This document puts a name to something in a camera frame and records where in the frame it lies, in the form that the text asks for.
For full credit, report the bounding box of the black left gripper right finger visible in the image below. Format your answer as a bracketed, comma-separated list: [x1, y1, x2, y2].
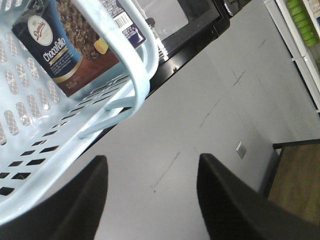
[196, 153, 320, 240]

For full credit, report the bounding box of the far silver floor socket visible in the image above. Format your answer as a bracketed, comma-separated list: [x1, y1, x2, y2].
[235, 141, 247, 159]

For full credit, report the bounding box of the Chocofello cookie box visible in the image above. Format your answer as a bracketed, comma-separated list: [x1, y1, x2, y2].
[11, 0, 129, 100]

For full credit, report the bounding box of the light blue plastic basket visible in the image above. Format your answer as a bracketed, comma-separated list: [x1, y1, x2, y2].
[0, 0, 159, 225]

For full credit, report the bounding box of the wooden black-framed display stand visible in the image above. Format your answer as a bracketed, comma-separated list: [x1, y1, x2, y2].
[261, 138, 320, 227]

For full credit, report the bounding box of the white store shelving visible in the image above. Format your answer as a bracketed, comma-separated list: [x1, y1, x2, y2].
[263, 0, 320, 112]

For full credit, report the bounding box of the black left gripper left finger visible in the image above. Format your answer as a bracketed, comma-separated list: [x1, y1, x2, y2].
[0, 155, 108, 240]

